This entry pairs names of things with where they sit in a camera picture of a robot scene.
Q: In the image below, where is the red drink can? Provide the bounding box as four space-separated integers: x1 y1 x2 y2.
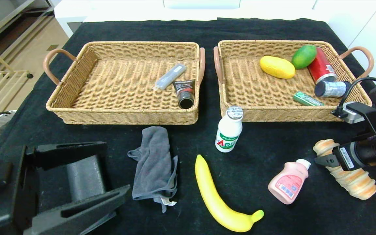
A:
307 47 337 85

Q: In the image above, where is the grey metal shelf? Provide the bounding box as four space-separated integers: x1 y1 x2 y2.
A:
0 0 55 71

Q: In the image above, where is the black tube with red label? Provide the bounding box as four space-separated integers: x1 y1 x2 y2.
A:
173 79 196 110

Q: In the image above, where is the green gum pack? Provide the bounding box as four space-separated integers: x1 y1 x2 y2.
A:
293 91 324 107

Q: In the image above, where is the translucent grey flat tube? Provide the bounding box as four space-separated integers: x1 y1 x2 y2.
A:
154 63 187 91

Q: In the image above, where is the ridged toy bread loaf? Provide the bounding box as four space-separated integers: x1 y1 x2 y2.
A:
313 139 376 200

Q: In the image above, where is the white milk bottle green label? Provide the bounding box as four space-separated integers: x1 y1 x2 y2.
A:
215 106 244 153

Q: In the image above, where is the grey cloth towel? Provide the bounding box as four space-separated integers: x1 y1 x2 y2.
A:
128 126 179 213

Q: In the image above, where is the black leather case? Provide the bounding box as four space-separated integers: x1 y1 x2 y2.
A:
66 153 117 235

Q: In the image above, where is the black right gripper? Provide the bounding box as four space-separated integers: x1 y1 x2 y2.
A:
314 141 376 171

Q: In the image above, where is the yellow toy banana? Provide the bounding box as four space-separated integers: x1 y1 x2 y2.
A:
195 154 265 233

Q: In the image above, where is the wicker basket with brown handles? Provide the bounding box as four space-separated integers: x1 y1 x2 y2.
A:
213 40 375 123
43 41 206 125

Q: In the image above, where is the pink bottle with white cap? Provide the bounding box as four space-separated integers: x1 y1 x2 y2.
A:
268 159 311 205

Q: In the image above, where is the black tablecloth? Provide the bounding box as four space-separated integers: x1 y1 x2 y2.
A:
0 18 376 235

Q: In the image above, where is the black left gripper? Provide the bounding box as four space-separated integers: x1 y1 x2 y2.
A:
0 141 128 235

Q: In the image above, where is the yellow toy mango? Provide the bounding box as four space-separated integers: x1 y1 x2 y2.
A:
259 56 296 79

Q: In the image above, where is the green toy fruit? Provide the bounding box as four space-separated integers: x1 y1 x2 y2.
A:
291 45 317 70

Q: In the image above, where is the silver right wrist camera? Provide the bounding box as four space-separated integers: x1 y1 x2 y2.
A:
332 101 371 124

